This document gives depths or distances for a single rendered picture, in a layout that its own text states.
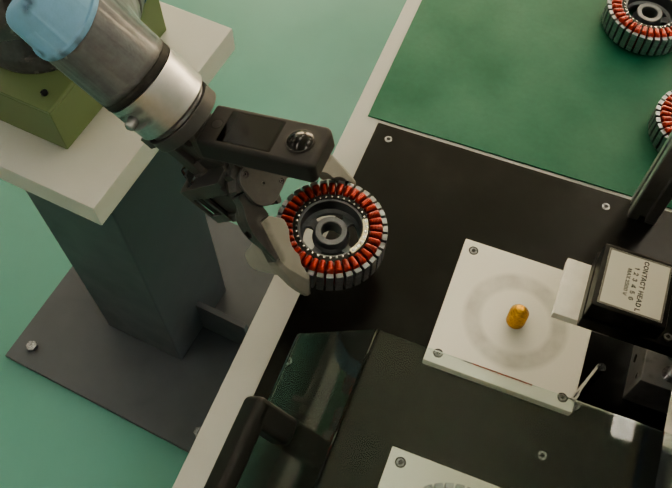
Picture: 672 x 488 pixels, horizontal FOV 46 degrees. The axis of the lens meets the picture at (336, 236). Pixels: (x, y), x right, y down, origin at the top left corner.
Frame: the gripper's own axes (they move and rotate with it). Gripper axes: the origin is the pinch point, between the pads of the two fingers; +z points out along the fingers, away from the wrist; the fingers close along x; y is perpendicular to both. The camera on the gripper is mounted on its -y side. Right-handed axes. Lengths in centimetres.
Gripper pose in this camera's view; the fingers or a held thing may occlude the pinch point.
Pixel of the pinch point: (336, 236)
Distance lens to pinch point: 78.5
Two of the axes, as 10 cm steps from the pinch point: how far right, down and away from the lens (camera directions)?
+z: 6.3, 5.6, 5.4
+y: -7.0, 0.9, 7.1
